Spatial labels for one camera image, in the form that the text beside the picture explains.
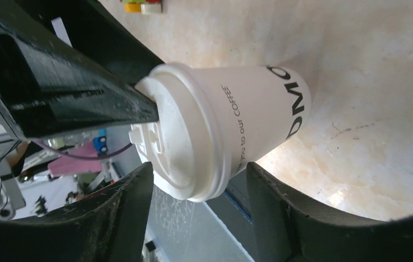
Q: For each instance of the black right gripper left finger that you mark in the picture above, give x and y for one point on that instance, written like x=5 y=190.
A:
x=108 y=225

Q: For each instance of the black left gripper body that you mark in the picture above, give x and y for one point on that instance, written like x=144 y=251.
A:
x=68 y=67

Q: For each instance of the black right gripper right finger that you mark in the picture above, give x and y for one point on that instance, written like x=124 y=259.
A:
x=291 y=226

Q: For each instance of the white plastic cup lid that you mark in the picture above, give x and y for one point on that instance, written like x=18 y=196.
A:
x=185 y=144

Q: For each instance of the white paper cup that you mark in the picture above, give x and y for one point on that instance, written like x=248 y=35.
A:
x=258 y=108

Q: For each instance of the red green toy car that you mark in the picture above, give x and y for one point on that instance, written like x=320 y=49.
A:
x=144 y=7

